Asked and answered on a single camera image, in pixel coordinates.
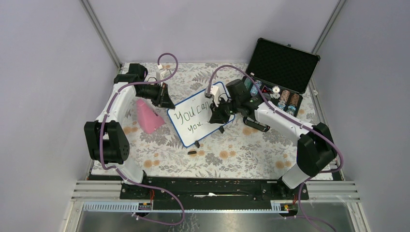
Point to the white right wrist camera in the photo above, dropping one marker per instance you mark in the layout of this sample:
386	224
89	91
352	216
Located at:
214	94

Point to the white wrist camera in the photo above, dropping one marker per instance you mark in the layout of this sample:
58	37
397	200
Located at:
214	94
162	73

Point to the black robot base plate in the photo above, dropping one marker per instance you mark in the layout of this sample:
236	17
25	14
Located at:
174	193

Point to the triangular black red dealer button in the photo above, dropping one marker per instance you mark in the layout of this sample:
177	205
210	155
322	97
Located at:
267	90

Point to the floral patterned table mat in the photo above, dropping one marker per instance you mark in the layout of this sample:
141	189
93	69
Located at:
240	152

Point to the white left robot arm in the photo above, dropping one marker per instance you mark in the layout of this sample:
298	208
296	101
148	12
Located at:
106	140

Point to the black poker chip case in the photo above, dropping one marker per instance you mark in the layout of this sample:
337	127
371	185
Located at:
281	68

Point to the right base wiring connector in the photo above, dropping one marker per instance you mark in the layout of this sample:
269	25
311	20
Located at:
291	209

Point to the blue framed whiteboard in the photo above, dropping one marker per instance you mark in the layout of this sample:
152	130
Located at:
186	118

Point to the pink triangular box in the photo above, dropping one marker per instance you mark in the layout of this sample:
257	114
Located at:
147	118

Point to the base wiring connector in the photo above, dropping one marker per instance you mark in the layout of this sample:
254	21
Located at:
147	206
291	209

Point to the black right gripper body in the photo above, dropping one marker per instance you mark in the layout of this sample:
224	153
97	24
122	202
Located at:
231	106

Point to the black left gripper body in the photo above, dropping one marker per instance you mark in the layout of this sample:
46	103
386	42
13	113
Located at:
153	92

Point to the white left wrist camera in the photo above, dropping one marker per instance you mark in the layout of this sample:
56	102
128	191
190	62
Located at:
162	73

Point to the left base wiring connector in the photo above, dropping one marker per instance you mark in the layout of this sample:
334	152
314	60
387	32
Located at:
147	206

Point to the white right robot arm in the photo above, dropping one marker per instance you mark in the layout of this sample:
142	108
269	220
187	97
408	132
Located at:
314	142

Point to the blue white poker chip stack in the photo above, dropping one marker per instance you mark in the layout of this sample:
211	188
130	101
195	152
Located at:
255	88

